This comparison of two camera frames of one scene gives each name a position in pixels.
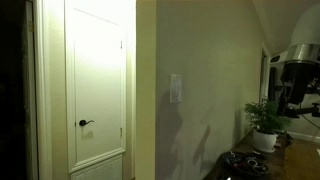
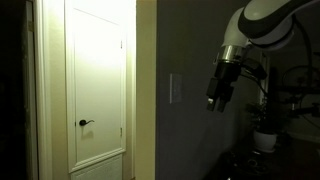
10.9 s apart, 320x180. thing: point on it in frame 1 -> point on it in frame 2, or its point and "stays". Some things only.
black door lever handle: [83, 122] stays
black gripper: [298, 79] -> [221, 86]
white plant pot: [264, 141] stays
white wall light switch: [175, 89] stays
